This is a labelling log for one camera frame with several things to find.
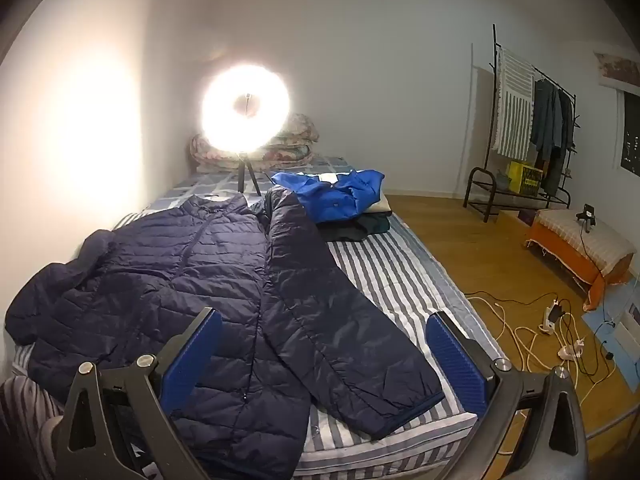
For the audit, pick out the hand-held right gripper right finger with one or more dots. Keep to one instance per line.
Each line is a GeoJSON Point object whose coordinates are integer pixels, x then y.
{"type": "Point", "coordinates": [455, 360]}

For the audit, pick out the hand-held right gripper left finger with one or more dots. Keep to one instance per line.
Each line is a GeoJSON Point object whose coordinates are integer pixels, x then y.
{"type": "Point", "coordinates": [192, 355]}

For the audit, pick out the navy puffer jacket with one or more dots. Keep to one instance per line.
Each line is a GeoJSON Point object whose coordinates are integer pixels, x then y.
{"type": "Point", "coordinates": [225, 285]}

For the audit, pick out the dark green folded clothes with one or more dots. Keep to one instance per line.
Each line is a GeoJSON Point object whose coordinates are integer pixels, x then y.
{"type": "Point", "coordinates": [370, 223]}

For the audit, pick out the black clothes rack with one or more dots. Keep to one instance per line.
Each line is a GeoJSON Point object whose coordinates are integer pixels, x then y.
{"type": "Point", "coordinates": [472, 185]}

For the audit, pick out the white power strip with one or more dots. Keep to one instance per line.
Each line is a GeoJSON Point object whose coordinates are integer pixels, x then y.
{"type": "Point", "coordinates": [550, 317]}

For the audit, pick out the bed with striped sheet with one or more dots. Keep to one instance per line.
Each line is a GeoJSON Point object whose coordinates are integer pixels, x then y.
{"type": "Point", "coordinates": [390, 270]}

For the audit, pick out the white plug adapter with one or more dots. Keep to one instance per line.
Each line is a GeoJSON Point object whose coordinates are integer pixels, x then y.
{"type": "Point", "coordinates": [572, 351]}

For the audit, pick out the light blue floor mat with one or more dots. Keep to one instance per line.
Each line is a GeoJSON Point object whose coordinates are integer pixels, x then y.
{"type": "Point", "coordinates": [607, 310]}

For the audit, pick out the orange bench with cream cover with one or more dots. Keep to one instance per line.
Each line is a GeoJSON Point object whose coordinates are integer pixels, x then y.
{"type": "Point", "coordinates": [575, 250]}

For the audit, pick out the cream folded cloth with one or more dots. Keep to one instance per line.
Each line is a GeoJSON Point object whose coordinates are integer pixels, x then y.
{"type": "Point", "coordinates": [382, 205]}

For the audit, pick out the white box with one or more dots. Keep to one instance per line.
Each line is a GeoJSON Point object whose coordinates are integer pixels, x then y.
{"type": "Point", "coordinates": [629, 335]}

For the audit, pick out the black tripod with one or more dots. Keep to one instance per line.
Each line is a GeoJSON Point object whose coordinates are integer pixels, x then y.
{"type": "Point", "coordinates": [242, 172]}

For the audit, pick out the small black clamp stand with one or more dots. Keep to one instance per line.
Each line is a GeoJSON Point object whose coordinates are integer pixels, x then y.
{"type": "Point", "coordinates": [586, 216]}

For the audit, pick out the yellow crate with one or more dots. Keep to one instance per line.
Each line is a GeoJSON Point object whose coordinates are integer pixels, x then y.
{"type": "Point", "coordinates": [525, 177]}

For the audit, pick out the blue and white jacket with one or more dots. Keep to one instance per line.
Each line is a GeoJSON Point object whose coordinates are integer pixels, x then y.
{"type": "Point", "coordinates": [350, 195]}

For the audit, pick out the folded floral quilt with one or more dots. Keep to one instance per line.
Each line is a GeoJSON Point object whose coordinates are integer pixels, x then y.
{"type": "Point", "coordinates": [295, 145]}

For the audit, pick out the dark hanging coat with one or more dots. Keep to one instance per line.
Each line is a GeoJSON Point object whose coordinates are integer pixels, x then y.
{"type": "Point", "coordinates": [565, 150]}

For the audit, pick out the grey-blue hanging shirt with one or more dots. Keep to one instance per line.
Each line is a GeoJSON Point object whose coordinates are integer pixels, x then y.
{"type": "Point", "coordinates": [544, 115]}

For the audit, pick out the striped hanging towel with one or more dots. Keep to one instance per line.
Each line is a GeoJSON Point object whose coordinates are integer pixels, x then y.
{"type": "Point", "coordinates": [512, 105]}

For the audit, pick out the dark wall poster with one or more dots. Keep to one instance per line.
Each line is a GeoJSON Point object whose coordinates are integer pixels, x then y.
{"type": "Point", "coordinates": [631, 135]}

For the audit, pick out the pale wall poster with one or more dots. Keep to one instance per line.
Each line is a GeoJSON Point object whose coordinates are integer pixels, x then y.
{"type": "Point", "coordinates": [617, 67]}

